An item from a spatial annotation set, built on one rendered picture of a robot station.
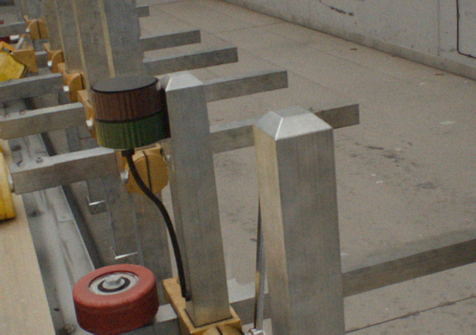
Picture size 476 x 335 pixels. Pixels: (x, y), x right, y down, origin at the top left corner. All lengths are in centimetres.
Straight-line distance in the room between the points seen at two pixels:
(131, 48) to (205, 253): 29
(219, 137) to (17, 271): 32
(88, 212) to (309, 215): 108
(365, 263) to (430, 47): 450
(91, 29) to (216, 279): 53
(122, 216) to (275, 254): 78
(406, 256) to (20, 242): 43
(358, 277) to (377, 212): 224
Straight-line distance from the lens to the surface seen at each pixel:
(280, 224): 43
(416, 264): 87
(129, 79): 67
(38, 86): 144
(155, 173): 91
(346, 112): 106
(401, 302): 248
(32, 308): 76
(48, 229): 166
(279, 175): 42
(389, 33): 574
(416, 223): 298
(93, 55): 115
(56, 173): 96
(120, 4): 89
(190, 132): 67
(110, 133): 65
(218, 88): 125
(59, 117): 120
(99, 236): 138
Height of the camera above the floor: 125
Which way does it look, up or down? 19 degrees down
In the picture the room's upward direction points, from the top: 6 degrees counter-clockwise
